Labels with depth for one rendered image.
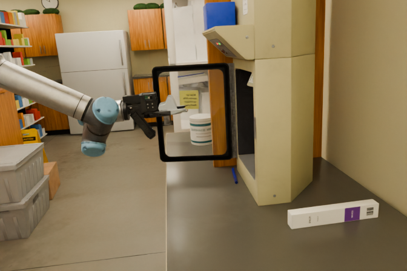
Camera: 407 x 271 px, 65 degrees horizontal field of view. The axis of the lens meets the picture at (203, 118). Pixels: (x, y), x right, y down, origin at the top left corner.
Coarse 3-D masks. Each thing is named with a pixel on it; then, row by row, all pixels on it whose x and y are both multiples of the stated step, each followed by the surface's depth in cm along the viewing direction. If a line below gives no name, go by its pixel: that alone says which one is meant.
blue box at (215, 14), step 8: (208, 8) 108; (216, 8) 108; (224, 8) 109; (232, 8) 109; (208, 16) 109; (216, 16) 109; (224, 16) 109; (232, 16) 110; (208, 24) 109; (216, 24) 110; (224, 24) 110; (232, 24) 110
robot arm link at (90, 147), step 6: (84, 126) 103; (84, 132) 100; (90, 132) 96; (84, 138) 100; (90, 138) 98; (96, 138) 98; (102, 138) 99; (84, 144) 99; (90, 144) 98; (96, 144) 99; (102, 144) 100; (84, 150) 99; (90, 150) 99; (96, 150) 100; (102, 150) 101; (90, 156) 102; (96, 156) 103
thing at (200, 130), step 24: (168, 72) 125; (192, 72) 124; (216, 72) 124; (192, 96) 127; (216, 96) 126; (192, 120) 129; (216, 120) 128; (168, 144) 132; (192, 144) 131; (216, 144) 131
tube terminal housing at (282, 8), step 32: (256, 0) 89; (288, 0) 90; (256, 32) 91; (288, 32) 92; (256, 64) 93; (288, 64) 94; (256, 96) 95; (288, 96) 96; (256, 128) 98; (288, 128) 99; (256, 160) 101; (288, 160) 101; (256, 192) 104; (288, 192) 103
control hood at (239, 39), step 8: (208, 32) 104; (216, 32) 91; (224, 32) 90; (232, 32) 90; (240, 32) 91; (248, 32) 91; (208, 40) 120; (224, 40) 92; (232, 40) 91; (240, 40) 91; (248, 40) 91; (232, 48) 94; (240, 48) 92; (248, 48) 92; (232, 56) 109; (240, 56) 95; (248, 56) 92
